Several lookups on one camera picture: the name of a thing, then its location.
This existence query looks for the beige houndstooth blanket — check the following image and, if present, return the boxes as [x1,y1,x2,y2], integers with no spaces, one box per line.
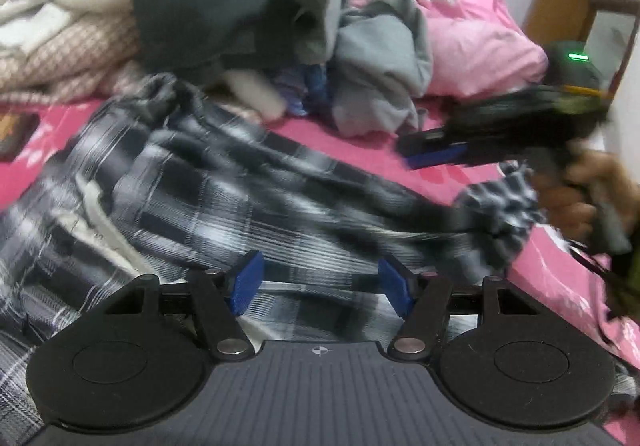
[0,15,153,103]

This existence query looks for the white fluffy cloth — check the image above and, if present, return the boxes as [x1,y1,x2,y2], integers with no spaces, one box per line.
[219,70,289,123]

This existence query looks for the olive grey garment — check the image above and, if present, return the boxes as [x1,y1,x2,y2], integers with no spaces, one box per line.
[260,0,352,68]

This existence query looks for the person's right hand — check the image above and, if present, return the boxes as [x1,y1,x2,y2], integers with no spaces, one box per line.
[532,148,638,247]

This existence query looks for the black white plaid garment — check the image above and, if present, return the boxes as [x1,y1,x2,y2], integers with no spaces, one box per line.
[0,73,640,446]

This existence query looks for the pink grey floral quilt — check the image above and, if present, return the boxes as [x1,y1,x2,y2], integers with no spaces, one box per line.
[320,0,549,100]

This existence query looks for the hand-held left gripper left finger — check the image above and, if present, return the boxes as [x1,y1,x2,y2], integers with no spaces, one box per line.
[102,250,264,360]

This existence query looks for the light grey garment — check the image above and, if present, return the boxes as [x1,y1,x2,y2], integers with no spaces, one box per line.
[329,0,434,138]

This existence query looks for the blue patterned cloth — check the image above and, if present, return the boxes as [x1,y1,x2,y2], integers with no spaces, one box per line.
[272,63,334,118]

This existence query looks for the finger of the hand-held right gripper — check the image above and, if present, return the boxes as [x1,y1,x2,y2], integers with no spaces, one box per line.
[404,146,473,172]
[397,125,468,153]

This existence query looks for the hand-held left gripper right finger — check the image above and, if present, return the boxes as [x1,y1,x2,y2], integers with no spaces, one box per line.
[378,257,543,361]

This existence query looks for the dark grey garment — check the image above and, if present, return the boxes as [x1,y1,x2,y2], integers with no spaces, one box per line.
[125,0,301,79]

